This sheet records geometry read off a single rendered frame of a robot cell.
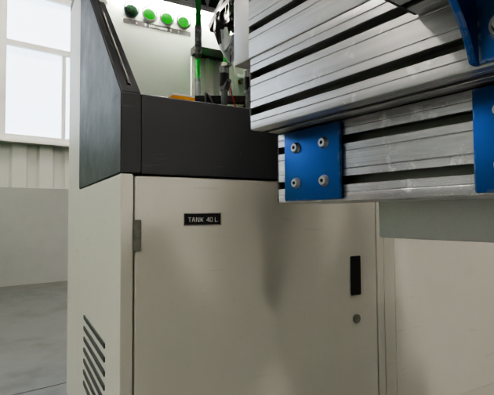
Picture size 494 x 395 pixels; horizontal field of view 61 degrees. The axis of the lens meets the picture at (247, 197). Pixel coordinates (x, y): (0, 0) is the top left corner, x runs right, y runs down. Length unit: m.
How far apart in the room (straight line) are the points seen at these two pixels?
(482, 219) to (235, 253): 0.57
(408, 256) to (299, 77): 0.88
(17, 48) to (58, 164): 1.26
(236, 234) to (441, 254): 0.69
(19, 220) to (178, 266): 4.09
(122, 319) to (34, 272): 4.13
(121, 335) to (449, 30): 0.73
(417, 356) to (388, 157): 0.97
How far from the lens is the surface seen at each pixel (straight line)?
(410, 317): 1.31
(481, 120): 0.39
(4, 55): 5.14
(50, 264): 4.99
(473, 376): 1.58
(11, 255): 4.91
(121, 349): 0.88
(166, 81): 1.50
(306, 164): 0.50
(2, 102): 5.01
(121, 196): 0.84
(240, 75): 1.62
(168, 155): 0.87
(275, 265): 0.98
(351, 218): 1.12
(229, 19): 1.23
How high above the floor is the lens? 0.71
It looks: 2 degrees up
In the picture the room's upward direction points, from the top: straight up
